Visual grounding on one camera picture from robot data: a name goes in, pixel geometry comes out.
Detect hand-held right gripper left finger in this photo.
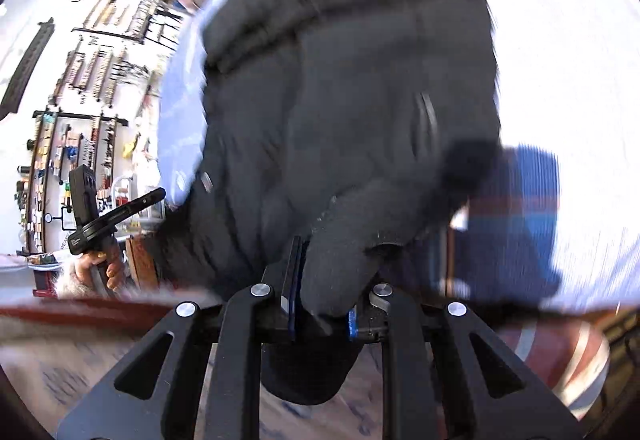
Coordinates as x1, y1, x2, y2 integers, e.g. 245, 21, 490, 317
56, 235, 306, 440

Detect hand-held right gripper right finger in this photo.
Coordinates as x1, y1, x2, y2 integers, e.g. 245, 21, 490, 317
347, 284, 583, 440

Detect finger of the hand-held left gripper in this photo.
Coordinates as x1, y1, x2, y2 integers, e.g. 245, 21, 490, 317
82, 188, 167, 235

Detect black padded jacket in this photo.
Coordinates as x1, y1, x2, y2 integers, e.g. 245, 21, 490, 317
145, 0, 503, 406

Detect person's left hand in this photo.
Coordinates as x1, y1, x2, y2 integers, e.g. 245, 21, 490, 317
75, 237, 126, 295

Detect blue plaid bed sheet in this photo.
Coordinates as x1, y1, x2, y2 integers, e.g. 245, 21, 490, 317
157, 0, 640, 311

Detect red white striped cloth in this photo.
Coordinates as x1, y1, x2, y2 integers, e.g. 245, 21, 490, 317
495, 320, 612, 423

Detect wall display rack of goods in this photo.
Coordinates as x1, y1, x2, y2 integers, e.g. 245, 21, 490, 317
0, 0, 173, 271

